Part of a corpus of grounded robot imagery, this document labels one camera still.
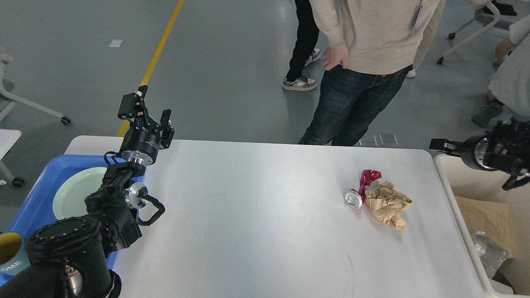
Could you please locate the blue plastic tray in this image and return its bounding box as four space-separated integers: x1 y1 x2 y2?
0 155 145 286

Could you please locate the brown paper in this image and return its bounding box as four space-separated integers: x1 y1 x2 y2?
364 181 412 231

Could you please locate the mint green plate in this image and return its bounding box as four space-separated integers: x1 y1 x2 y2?
52 167 107 219

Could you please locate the person in beige sweater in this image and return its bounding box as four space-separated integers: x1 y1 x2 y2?
299 0 439 147

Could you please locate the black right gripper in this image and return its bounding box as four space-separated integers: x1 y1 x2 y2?
429 135 495 171

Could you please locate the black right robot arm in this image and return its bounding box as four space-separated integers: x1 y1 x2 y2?
429 117 530 191

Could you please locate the right metal floor plate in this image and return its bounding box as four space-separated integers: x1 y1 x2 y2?
378 133 399 147

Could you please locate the crushed red soda can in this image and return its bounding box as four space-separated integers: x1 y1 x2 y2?
344 169 382 209

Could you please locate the white rolling chair base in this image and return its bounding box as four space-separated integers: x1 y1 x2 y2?
0 49 71 125

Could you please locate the brown paper bag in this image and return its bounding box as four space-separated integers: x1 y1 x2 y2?
455 196 513 258

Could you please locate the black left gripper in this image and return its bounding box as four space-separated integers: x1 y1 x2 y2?
117 85 175 166

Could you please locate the teal mug yellow inside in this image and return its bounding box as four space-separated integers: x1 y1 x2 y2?
0 232 31 276

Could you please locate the small white side table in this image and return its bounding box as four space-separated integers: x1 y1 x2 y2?
0 129 25 187

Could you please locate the left metal floor plate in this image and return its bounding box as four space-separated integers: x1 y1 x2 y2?
359 134 378 147

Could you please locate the metal floor plate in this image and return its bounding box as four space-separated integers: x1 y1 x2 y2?
378 133 399 147
359 134 378 147

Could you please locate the person in white shirt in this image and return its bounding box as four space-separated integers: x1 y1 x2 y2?
472 16 530 127

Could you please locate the person in beige trousers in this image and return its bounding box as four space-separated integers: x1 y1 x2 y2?
406 0 446 78

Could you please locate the person in black trousers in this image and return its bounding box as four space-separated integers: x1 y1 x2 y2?
282 0 321 91

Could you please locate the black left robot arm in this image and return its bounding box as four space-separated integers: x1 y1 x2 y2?
1 85 174 298

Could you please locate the white plastic bin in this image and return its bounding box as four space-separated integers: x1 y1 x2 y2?
434 154 530 298

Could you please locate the foil tray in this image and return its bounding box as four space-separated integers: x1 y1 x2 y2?
471 231 509 279

